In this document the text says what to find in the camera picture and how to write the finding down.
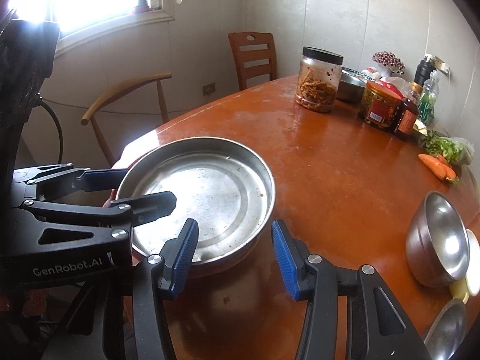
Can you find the wall power outlet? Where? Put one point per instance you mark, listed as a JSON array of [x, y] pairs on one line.
[[437, 63]]

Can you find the red-label sauce jar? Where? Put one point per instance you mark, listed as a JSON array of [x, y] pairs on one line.
[[378, 105]]

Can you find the black thermos flask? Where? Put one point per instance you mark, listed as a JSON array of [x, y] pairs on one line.
[[424, 69]]

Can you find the carrot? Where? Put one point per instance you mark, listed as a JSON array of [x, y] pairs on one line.
[[448, 168], [437, 168]]

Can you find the clear bottle green contents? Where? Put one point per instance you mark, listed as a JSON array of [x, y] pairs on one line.
[[428, 98]]

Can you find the clear jar black lid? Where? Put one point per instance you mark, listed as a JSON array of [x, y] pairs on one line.
[[318, 79]]

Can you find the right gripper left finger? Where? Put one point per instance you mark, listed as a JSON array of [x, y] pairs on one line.
[[123, 317]]

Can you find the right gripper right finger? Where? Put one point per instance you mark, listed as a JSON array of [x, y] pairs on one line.
[[377, 325]]

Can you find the low wall socket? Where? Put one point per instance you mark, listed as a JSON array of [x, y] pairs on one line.
[[209, 89]]

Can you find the large steel bowl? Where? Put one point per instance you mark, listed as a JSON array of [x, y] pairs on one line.
[[437, 244]]

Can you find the dark sauce bottle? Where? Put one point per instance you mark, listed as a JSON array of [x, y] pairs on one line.
[[407, 112]]

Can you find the steel basin behind jars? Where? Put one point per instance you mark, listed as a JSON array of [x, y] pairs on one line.
[[351, 86]]

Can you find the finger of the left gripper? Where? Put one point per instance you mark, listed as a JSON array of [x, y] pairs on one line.
[[51, 182], [58, 220]]

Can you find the round steel pan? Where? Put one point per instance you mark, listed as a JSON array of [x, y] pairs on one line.
[[224, 185]]

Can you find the curved-back dark-seat chair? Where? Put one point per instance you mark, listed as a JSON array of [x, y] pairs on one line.
[[138, 96]]

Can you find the yellow white ceramic bowl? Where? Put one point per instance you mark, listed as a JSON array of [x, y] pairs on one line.
[[469, 286]]

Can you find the brown slatted wooden chair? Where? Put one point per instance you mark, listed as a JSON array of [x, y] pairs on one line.
[[254, 55]]

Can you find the bag of green vegetables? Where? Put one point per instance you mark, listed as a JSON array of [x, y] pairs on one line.
[[455, 150]]

